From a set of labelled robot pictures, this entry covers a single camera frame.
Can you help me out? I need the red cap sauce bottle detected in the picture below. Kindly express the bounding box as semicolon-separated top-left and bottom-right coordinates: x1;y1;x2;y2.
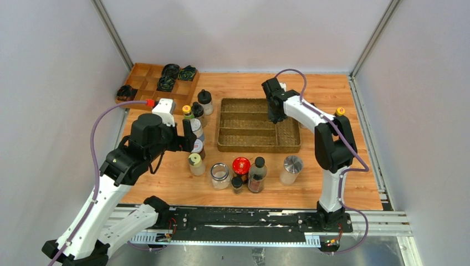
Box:
232;157;251;184

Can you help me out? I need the tall black cap oil bottle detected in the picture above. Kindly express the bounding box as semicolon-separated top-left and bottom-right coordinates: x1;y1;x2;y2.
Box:
248;157;267;193

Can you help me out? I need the yellow cap chili sauce bottle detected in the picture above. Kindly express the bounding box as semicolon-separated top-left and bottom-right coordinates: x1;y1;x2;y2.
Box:
334;107;346;117

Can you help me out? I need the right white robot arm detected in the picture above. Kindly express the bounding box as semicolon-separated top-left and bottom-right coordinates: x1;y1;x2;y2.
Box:
262;78;357;232

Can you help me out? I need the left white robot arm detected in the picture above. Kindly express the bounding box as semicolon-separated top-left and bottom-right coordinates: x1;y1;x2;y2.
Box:
42;113;196;265

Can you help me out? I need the silver lid salt jar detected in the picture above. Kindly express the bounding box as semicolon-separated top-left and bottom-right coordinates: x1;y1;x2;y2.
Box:
190;119;205;143

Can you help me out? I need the yellow cap green bottle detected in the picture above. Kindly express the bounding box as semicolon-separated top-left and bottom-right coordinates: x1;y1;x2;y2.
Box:
182;105;195;120

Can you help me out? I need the small black cap bottle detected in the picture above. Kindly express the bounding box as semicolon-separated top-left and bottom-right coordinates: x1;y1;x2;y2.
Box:
191;101;207;127

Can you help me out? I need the pale green cap shaker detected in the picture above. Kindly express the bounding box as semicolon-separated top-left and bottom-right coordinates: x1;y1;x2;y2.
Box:
188;153;206;176

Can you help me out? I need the woven divided basket tray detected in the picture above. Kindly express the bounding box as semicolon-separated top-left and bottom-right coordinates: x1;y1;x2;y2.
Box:
216;98;302;154

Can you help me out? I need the black cap shaker bottle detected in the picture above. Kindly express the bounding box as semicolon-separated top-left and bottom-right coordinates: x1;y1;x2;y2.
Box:
197;89;213;115

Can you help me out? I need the right black cap shaker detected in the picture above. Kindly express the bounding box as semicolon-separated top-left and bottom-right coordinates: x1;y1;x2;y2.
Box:
299;103;319;132

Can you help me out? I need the open glass jar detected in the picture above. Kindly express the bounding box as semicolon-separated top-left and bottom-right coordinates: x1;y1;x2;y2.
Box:
210;163;230;190

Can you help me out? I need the steel lid glass jar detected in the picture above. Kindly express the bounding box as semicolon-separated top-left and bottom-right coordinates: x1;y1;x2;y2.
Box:
279;155;304;186

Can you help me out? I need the small black cap spice jar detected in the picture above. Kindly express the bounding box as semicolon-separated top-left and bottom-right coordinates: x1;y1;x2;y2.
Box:
231;176;244;195

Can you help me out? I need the wooden compartment organizer box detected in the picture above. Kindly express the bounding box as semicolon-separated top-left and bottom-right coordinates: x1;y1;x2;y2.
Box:
115;63;200;115

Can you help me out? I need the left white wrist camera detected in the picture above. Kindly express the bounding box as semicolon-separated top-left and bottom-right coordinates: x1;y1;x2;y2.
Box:
151;98;176;127

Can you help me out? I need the green black coiled cable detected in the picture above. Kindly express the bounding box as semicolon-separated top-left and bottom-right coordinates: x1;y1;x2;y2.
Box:
178;65;197;82

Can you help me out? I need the black coiled cable outside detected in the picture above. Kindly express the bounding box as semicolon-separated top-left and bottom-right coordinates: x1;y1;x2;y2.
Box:
116;85;138;102

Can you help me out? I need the coiled cable in organizer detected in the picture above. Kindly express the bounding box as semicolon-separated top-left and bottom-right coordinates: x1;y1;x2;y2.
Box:
161;63;181;79

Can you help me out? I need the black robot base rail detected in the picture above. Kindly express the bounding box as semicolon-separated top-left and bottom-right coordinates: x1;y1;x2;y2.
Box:
130;207;353;251

